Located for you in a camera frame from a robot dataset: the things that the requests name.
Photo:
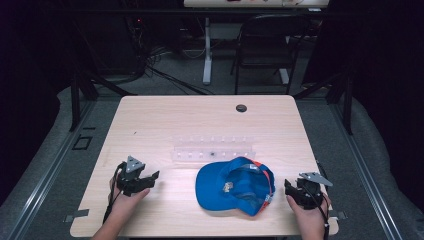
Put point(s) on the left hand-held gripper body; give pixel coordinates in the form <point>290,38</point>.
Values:
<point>130,173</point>

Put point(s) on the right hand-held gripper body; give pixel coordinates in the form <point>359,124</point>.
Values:
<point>310,191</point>

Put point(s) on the blue baseball cap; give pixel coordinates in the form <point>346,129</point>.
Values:
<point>216,190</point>

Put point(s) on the person's right hand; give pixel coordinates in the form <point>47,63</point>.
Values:
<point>310,218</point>

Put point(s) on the person's left hand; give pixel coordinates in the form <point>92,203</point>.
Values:
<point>128,201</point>

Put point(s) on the grey tape strip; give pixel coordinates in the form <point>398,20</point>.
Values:
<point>337,215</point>
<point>76,215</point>

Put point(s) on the clear plastic rack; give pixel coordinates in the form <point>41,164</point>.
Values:
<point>213,154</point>

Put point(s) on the dark round table grommet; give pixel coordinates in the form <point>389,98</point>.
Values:
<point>241,108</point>

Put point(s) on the black metal stand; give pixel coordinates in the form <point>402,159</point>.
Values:
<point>78,96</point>
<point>343,96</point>

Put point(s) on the white desk with legs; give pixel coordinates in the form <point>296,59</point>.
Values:
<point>207,50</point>

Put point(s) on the black folding chair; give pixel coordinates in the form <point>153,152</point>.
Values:
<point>266,50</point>

